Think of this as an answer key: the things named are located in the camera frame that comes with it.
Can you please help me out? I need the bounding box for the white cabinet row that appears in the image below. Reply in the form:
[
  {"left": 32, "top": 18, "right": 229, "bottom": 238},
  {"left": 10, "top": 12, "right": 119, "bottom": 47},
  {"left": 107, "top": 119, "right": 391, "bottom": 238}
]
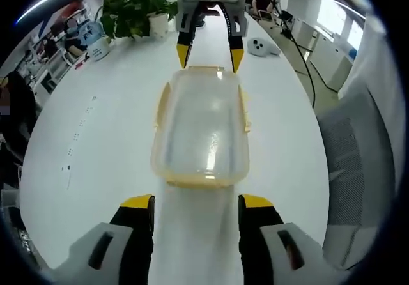
[{"left": 292, "top": 16, "right": 355, "bottom": 91}]

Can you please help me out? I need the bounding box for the clear container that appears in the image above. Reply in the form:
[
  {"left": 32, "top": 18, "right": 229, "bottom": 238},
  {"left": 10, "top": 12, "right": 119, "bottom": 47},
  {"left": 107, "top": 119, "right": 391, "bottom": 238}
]
[{"left": 150, "top": 65, "right": 254, "bottom": 189}]

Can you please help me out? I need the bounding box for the black cable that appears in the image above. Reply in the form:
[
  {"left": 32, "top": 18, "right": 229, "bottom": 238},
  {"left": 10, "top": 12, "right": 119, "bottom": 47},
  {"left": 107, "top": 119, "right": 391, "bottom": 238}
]
[{"left": 260, "top": 0, "right": 320, "bottom": 107}]

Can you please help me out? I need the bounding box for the white handheld controller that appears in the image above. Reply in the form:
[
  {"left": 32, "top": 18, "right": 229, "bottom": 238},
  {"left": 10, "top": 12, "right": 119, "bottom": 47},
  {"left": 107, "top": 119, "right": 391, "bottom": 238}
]
[{"left": 247, "top": 37, "right": 282, "bottom": 57}]

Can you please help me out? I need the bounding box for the green potted plant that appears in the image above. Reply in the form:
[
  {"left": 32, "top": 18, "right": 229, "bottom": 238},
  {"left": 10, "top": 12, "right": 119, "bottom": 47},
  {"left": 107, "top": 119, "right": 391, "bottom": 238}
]
[{"left": 100, "top": 0, "right": 180, "bottom": 42}]

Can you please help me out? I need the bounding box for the grey mesh office chair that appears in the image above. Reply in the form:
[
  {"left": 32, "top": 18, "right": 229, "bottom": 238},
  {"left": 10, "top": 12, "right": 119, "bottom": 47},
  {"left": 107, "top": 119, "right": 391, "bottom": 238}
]
[{"left": 314, "top": 83, "right": 397, "bottom": 270}]

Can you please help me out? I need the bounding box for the white plant pot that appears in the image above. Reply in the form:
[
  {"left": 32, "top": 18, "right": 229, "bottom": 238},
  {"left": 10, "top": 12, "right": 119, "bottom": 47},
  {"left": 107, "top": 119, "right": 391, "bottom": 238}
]
[{"left": 147, "top": 12, "right": 169, "bottom": 39}]

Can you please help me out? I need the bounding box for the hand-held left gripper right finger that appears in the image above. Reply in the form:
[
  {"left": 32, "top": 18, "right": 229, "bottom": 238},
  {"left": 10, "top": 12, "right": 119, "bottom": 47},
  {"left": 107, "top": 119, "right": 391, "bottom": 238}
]
[{"left": 238, "top": 194, "right": 344, "bottom": 285}]

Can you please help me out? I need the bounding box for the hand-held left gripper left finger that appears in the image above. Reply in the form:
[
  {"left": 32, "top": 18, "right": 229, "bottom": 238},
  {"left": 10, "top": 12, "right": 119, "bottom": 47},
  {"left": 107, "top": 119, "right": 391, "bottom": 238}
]
[{"left": 47, "top": 194, "right": 156, "bottom": 285}]

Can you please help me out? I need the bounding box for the curved ceiling light strip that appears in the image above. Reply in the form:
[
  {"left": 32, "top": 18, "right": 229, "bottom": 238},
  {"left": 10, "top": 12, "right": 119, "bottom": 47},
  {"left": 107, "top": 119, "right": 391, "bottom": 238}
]
[{"left": 15, "top": 0, "right": 124, "bottom": 26}]

